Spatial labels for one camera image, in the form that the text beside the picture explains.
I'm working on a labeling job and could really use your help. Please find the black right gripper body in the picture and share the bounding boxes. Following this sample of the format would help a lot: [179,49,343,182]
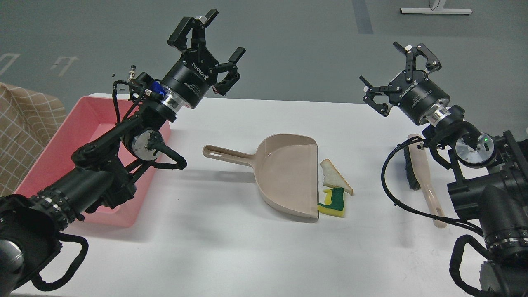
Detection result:
[389,70,450,125]

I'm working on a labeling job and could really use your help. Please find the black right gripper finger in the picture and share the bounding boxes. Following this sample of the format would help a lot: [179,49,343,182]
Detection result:
[393,42,442,81]
[359,75,397,117]

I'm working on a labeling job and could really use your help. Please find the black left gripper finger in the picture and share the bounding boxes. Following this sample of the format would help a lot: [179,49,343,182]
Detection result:
[210,47,246,96]
[167,10,219,53]

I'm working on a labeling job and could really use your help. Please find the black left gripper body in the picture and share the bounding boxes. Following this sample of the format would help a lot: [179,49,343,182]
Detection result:
[161,49,219,109]

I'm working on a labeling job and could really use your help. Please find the beige hand brush black bristles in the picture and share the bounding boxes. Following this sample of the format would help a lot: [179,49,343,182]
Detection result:
[403,141,445,217]

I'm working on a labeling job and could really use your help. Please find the beige plastic dustpan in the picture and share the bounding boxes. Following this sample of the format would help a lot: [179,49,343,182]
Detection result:
[203,134,319,222]

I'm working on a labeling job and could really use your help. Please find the yellow green sponge piece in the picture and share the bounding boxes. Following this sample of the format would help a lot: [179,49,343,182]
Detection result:
[317,187,345,217]

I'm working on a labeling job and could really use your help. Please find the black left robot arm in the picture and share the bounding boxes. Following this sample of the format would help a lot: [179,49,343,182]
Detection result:
[1,9,245,297]

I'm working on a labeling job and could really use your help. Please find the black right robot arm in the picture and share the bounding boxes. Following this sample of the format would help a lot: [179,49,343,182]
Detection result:
[360,42,527,297]

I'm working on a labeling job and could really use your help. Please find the pink plastic bin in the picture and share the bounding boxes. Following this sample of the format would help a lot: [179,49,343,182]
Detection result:
[15,96,155,227]

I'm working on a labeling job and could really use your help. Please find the white stand base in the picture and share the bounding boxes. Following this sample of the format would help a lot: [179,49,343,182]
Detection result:
[399,0,473,16]

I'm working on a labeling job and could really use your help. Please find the brown checkered cloth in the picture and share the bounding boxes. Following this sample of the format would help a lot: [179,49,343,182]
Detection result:
[0,83,66,197]

